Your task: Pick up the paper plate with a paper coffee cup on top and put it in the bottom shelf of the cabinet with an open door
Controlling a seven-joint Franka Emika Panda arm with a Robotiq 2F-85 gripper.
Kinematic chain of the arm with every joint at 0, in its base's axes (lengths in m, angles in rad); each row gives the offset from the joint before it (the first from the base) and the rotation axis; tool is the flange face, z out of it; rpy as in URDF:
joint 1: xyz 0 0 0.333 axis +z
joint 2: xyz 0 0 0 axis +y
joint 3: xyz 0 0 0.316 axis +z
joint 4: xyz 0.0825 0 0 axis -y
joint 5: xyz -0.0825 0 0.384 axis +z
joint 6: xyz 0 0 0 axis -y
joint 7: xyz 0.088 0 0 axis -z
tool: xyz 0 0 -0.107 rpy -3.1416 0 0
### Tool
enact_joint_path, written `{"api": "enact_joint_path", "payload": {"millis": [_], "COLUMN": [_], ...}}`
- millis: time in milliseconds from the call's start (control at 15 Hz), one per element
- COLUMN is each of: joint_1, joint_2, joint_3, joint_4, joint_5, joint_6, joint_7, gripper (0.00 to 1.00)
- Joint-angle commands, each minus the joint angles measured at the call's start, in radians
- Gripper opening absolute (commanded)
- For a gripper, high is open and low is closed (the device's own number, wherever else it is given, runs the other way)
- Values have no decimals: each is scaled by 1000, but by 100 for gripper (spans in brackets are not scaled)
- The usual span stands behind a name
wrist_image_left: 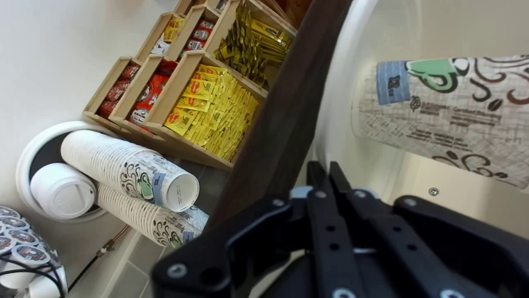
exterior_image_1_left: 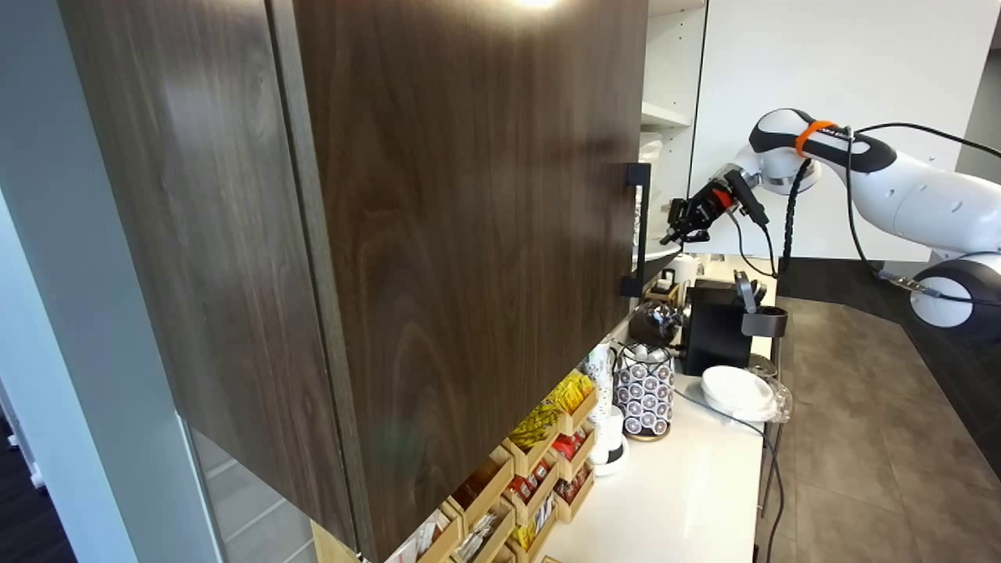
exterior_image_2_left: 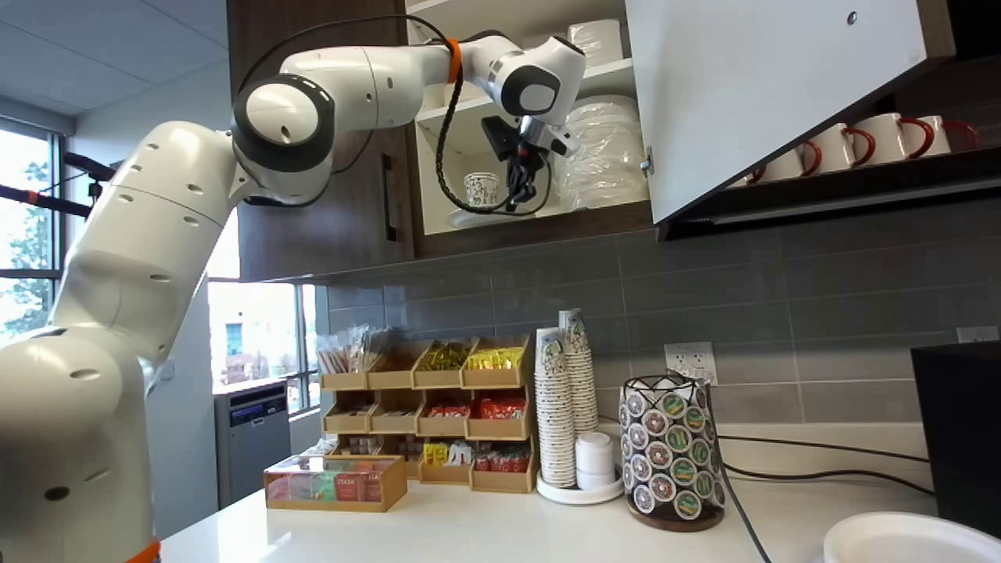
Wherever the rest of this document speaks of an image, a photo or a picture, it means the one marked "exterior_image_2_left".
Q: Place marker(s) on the wooden condiment organizer rack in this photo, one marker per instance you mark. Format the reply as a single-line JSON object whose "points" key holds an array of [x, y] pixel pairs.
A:
{"points": [[447, 411]]}

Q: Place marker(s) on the white wall outlet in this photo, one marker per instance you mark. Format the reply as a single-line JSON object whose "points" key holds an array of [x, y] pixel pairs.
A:
{"points": [[691, 361]]}

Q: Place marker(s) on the wrapped paper plate stack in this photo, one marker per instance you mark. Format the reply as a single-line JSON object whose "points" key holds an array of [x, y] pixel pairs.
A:
{"points": [[610, 151]]}

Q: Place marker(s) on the black coffee machine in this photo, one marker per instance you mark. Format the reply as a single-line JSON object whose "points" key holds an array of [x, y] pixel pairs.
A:
{"points": [[963, 440]]}

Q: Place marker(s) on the white cup lid stack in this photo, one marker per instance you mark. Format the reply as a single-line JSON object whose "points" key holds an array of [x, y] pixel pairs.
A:
{"points": [[595, 457]]}

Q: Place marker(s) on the white cabinet door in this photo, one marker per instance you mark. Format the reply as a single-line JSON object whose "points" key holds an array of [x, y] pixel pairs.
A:
{"points": [[769, 94]]}

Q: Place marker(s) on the tall patterned paper cup stack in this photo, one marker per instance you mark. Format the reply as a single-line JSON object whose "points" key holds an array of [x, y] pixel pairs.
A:
{"points": [[556, 417], [583, 365]]}

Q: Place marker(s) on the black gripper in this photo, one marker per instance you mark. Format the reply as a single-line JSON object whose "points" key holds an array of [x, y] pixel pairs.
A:
{"points": [[518, 143]]}

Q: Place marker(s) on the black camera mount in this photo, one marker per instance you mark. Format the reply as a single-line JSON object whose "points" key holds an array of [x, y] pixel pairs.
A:
{"points": [[32, 196]]}

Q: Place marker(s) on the dark wood cabinet door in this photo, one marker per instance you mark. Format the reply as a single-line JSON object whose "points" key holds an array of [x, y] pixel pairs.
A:
{"points": [[315, 238]]}

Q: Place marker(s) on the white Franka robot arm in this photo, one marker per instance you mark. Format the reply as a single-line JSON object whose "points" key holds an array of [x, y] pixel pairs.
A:
{"points": [[134, 262]]}

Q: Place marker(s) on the white plate under cup stacks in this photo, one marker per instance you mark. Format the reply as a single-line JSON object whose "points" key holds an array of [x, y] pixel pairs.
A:
{"points": [[615, 491]]}

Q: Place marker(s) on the grey dishwasher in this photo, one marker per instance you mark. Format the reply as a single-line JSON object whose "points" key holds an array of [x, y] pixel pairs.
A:
{"points": [[250, 440]]}

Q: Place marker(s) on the wooden tea bag box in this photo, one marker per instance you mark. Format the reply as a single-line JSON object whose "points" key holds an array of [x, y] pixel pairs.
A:
{"points": [[332, 485]]}

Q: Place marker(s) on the coffee pod carousel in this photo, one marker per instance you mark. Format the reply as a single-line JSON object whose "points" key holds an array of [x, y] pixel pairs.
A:
{"points": [[672, 449]]}

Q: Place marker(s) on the patterned paper coffee cup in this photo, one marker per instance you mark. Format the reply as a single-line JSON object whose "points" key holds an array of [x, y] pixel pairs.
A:
{"points": [[482, 190]]}

